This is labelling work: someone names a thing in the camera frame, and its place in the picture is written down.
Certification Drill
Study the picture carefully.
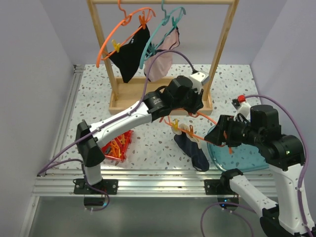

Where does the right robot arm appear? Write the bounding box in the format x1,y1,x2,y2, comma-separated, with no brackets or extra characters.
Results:
205,105,316,237

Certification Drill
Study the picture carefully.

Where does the orange clip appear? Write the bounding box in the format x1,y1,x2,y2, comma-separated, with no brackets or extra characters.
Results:
139,15,147,29
186,125,194,138

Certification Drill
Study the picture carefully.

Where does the teal clip upper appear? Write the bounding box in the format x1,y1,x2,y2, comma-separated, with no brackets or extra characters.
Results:
172,17,178,29

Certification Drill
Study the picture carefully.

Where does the pink underwear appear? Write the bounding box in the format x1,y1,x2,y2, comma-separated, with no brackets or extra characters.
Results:
144,27,180,82

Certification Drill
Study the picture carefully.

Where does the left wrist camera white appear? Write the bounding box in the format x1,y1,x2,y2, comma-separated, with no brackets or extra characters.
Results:
189,71,210,87

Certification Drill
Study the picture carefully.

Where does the blue transparent tray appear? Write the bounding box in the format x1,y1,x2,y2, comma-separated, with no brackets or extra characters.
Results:
206,124,270,171

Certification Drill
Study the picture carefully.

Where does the wooden clothes rack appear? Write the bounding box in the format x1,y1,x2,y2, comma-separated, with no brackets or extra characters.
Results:
87,0,238,115

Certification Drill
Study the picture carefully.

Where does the red bin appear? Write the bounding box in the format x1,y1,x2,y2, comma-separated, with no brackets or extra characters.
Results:
101,129,134,163

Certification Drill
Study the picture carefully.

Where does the orange hanger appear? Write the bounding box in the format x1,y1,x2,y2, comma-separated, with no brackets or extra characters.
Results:
159,109,217,141
96,0,156,68

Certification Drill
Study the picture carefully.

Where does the teal hanger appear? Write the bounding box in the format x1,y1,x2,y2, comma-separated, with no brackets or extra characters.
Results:
139,0,186,69

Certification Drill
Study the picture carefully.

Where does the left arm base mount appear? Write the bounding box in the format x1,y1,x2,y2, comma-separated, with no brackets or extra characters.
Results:
73,179,119,195

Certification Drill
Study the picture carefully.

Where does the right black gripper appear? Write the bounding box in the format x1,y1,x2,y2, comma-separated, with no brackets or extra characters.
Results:
204,113,263,146

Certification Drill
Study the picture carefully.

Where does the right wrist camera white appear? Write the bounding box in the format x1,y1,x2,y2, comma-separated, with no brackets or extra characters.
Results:
232,95,251,121

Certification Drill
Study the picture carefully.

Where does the teal clip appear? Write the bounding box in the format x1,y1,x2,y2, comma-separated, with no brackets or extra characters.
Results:
146,43,156,57
172,17,178,29

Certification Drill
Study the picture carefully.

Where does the navy underwear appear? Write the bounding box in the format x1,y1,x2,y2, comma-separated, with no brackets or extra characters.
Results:
174,132,209,172

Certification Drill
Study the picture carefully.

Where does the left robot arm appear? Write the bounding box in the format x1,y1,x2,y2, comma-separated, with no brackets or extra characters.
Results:
76,72,207,194

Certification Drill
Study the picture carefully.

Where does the yellow clip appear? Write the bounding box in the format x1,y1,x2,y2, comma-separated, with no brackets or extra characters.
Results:
170,119,179,133
112,39,121,53

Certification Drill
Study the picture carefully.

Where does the black underwear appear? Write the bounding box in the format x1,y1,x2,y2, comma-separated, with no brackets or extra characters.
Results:
109,25,150,83

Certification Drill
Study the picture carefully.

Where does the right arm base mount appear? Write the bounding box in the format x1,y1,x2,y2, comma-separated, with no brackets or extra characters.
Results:
204,168,243,195

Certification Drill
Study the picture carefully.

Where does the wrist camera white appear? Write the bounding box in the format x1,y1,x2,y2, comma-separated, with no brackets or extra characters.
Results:
189,71,210,87
232,95,251,121

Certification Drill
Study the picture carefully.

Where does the teal clip lower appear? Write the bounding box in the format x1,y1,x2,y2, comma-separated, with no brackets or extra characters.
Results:
146,43,156,57

